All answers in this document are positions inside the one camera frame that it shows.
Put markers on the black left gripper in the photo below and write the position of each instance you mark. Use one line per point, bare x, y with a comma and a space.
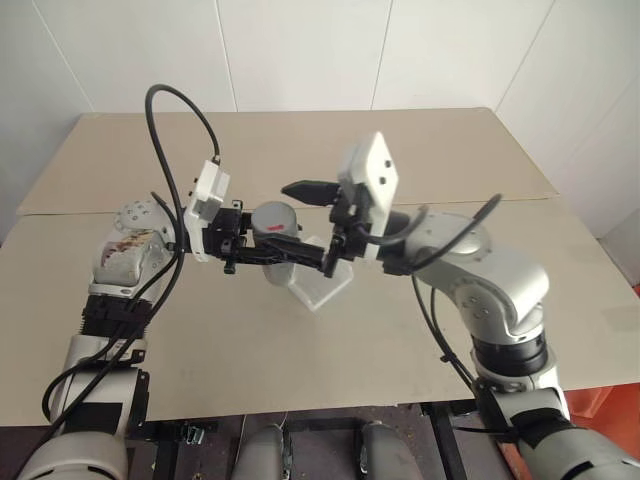
227, 232

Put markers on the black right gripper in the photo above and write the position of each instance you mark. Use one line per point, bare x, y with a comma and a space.
355, 215

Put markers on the grey jar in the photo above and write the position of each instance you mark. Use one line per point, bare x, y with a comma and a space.
280, 276

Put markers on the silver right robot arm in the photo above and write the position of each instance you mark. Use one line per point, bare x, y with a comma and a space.
505, 285

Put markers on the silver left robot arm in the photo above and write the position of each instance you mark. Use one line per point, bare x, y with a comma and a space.
75, 450

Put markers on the clear plastic box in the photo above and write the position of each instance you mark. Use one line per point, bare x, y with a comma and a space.
322, 292

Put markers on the metal table clamp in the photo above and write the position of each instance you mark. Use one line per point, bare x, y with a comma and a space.
195, 433

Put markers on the grey rounded shape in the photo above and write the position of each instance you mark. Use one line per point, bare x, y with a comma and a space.
379, 450

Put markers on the orange crate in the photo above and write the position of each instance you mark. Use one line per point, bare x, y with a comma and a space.
605, 400

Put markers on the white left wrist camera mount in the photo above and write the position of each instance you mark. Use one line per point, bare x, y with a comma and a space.
207, 200

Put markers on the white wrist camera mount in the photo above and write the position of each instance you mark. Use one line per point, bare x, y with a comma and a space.
377, 165
207, 200

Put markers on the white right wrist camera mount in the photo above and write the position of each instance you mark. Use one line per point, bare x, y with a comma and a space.
377, 165

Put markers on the black table frame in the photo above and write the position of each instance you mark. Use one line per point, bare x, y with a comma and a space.
320, 430

